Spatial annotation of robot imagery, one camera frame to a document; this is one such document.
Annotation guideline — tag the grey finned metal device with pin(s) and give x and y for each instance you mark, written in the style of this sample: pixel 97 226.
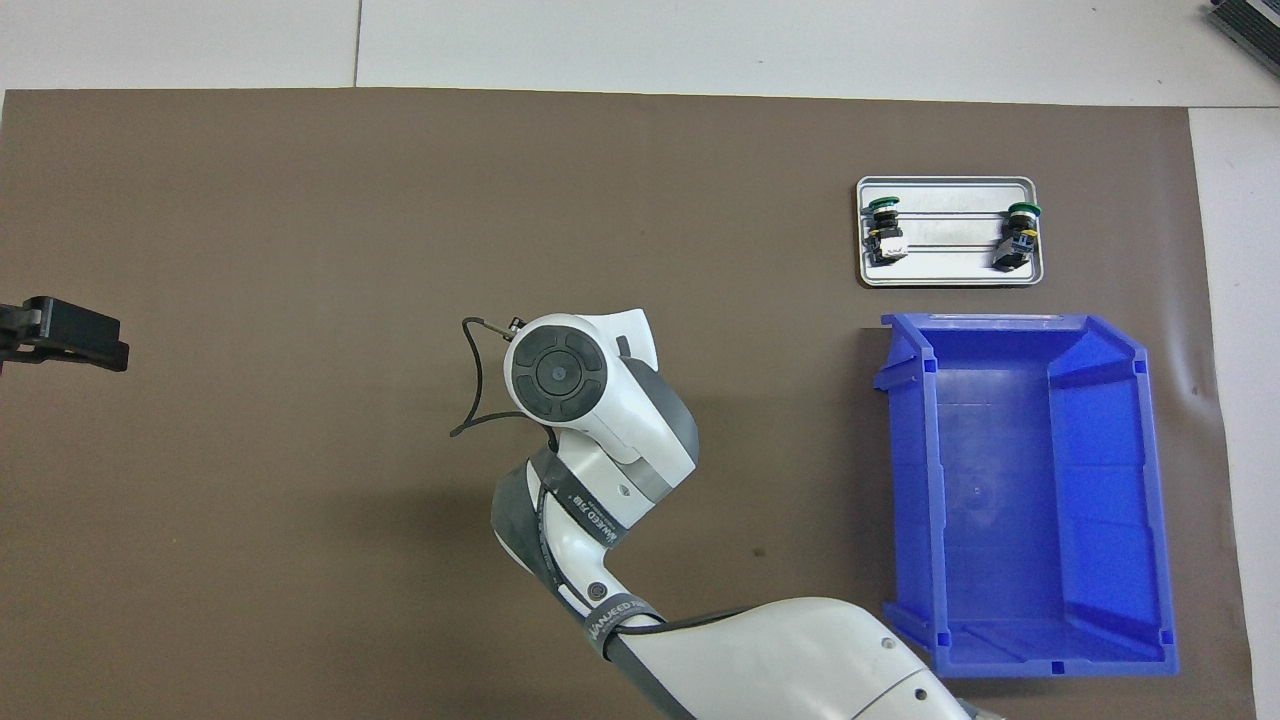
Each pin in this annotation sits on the grey finned metal device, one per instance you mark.
pixel 1250 22

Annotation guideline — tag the brown table mat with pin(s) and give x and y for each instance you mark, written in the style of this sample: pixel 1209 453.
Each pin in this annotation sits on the brown table mat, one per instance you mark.
pixel 300 200

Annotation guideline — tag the grey metal tray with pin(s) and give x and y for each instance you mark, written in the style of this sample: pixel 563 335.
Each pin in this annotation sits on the grey metal tray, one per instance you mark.
pixel 950 272

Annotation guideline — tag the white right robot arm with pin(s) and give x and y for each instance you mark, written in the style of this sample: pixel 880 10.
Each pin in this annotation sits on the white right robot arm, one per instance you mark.
pixel 620 420

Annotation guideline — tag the green push button dark block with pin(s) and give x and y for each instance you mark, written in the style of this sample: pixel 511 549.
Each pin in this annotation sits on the green push button dark block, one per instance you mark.
pixel 1015 246

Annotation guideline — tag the green push button white block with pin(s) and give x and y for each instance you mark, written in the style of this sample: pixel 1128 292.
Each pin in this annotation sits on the green push button white block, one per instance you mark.
pixel 885 242

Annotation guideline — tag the blue plastic storage bin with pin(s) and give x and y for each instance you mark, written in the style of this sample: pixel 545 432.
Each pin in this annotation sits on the blue plastic storage bin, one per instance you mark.
pixel 1000 500

